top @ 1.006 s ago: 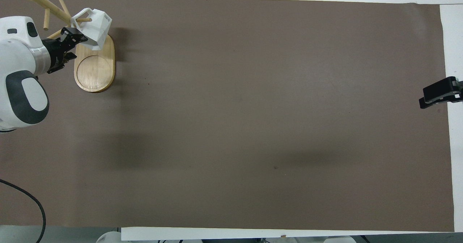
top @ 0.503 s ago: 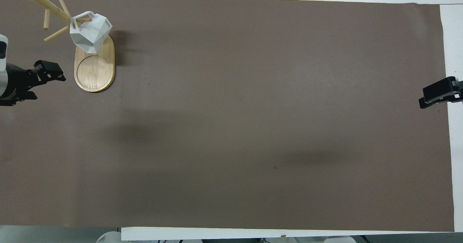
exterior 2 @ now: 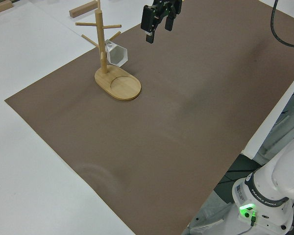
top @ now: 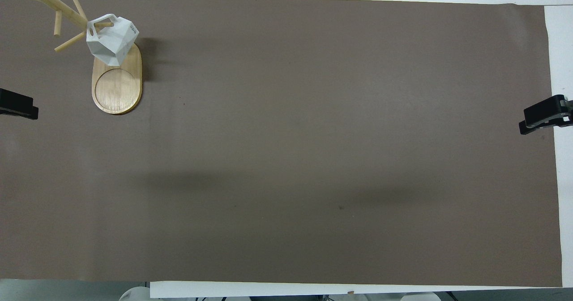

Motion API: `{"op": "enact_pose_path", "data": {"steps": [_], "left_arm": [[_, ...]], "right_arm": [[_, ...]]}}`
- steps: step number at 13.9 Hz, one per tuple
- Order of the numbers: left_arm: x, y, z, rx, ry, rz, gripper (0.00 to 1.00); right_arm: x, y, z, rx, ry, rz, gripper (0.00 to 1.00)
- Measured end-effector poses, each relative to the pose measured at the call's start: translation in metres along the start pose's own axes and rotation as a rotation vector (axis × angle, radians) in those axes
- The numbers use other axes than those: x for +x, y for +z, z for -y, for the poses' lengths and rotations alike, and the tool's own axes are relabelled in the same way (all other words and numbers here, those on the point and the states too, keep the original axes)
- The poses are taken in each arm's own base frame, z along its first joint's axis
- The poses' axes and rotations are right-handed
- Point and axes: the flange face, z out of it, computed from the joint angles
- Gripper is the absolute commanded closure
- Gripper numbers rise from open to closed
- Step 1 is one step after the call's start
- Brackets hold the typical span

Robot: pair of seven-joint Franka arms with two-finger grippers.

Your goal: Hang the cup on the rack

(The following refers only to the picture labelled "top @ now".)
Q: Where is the wooden cup rack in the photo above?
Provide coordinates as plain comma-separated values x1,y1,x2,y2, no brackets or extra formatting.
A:
1,0,143,115

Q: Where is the white faceted cup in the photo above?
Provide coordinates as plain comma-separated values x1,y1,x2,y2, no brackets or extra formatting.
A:
86,14,140,66

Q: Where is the black stand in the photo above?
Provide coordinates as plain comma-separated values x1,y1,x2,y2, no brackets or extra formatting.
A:
519,95,573,135
0,88,39,120

